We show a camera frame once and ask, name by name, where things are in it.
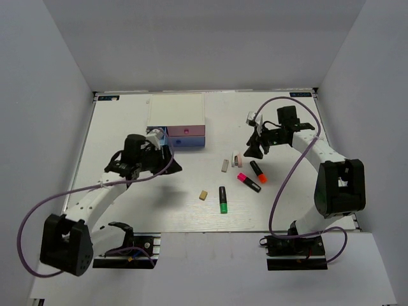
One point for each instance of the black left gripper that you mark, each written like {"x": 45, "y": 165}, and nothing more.
{"x": 162, "y": 162}

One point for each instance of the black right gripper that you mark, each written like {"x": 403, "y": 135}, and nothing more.
{"x": 254, "y": 151}

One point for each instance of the light blue drawer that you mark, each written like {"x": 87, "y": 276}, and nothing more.
{"x": 164, "y": 132}

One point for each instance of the white eraser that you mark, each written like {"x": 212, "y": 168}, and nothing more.
{"x": 225, "y": 165}

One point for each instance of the small yellow eraser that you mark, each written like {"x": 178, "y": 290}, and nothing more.
{"x": 203, "y": 195}

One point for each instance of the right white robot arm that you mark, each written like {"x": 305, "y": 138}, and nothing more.
{"x": 340, "y": 184}

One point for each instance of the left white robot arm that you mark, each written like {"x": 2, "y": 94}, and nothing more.
{"x": 72, "y": 240}

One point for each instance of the orange highlighter black body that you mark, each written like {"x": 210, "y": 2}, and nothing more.
{"x": 258, "y": 172}

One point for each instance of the pink highlighter black body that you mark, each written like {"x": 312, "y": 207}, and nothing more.
{"x": 248, "y": 182}

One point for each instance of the dark blue drawer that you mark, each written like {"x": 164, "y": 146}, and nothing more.
{"x": 187, "y": 141}

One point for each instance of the pink drawer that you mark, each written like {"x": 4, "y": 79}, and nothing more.
{"x": 184, "y": 131}

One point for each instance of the white drawer organizer cabinet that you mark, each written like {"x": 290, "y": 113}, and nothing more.
{"x": 187, "y": 109}

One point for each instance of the green highlighter black body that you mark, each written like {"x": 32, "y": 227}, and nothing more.
{"x": 223, "y": 200}

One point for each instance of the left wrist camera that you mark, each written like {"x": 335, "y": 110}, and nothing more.
{"x": 154, "y": 137}

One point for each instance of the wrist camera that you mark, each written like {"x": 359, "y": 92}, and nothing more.
{"x": 255, "y": 121}
{"x": 154, "y": 137}

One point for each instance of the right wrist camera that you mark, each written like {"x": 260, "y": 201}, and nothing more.
{"x": 255, "y": 121}

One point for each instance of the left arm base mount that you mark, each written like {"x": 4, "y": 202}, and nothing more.
{"x": 134, "y": 252}

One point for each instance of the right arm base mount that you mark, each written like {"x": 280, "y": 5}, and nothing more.
{"x": 294, "y": 255}

